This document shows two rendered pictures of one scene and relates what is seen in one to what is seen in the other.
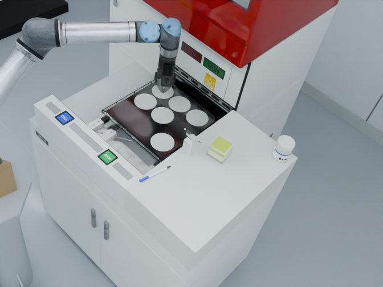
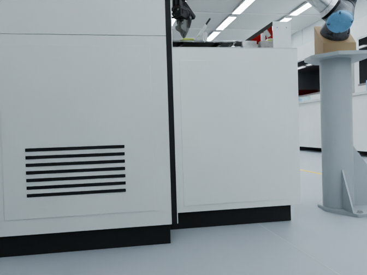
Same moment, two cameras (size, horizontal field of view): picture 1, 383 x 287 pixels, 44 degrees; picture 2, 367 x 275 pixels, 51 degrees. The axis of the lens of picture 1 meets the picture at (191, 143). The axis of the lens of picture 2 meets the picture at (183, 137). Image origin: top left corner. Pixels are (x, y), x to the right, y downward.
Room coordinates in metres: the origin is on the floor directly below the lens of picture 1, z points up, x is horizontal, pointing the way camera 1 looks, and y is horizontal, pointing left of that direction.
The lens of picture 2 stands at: (2.94, 1.67, 0.45)
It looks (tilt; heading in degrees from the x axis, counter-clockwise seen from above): 1 degrees down; 227
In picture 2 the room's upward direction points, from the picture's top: 2 degrees counter-clockwise
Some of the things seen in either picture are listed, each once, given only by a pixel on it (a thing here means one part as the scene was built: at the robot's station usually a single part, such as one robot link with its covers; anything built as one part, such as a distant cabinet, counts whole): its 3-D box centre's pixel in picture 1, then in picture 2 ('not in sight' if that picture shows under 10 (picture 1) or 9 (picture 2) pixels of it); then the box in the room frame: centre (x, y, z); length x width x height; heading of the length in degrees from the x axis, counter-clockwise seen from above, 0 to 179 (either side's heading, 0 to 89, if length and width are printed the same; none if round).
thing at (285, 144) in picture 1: (282, 149); not in sight; (1.27, -0.36, 1.01); 0.07 x 0.07 x 0.10
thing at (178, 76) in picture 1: (192, 93); not in sight; (1.59, 0.05, 0.89); 0.44 x 0.02 x 0.10; 57
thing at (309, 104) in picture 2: not in sight; (325, 95); (-3.93, -1.74, 1.00); 1.80 x 1.08 x 2.00; 57
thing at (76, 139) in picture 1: (86, 149); (260, 47); (1.14, 0.40, 0.89); 0.55 x 0.09 x 0.14; 57
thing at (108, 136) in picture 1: (106, 137); not in sight; (1.22, 0.35, 0.89); 0.08 x 0.03 x 0.03; 147
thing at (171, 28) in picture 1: (170, 33); not in sight; (1.52, 0.18, 1.25); 0.09 x 0.08 x 0.11; 107
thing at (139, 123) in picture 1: (162, 115); (194, 48); (1.41, 0.15, 0.90); 0.34 x 0.34 x 0.01; 57
